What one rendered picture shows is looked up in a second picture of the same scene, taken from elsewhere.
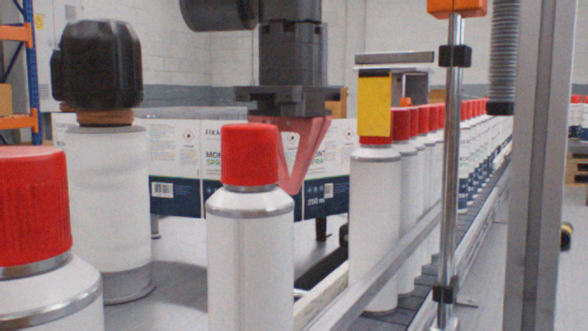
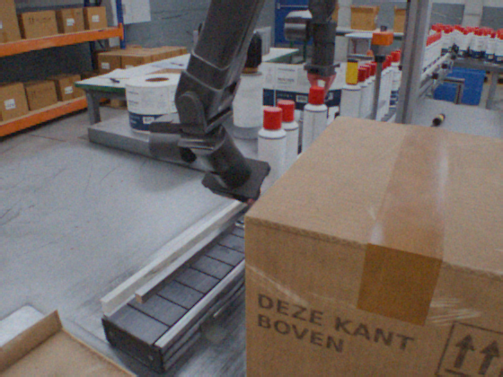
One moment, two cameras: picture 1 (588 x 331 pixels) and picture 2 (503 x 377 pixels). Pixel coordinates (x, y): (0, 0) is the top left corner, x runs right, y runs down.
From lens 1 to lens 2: 0.61 m
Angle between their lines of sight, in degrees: 19
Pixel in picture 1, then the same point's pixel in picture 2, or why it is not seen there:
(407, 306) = not seen: hidden behind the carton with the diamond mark
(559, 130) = (415, 83)
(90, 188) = (244, 96)
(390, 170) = (357, 93)
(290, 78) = (323, 62)
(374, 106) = (352, 73)
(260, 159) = (320, 97)
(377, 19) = not seen: outside the picture
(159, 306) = not seen: hidden behind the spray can
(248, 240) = (316, 118)
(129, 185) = (258, 95)
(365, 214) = (346, 109)
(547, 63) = (413, 59)
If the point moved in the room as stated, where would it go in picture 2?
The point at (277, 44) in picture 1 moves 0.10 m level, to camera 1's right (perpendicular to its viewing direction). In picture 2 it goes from (320, 50) to (360, 51)
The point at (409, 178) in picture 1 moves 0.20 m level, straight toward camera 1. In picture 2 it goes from (364, 95) to (358, 114)
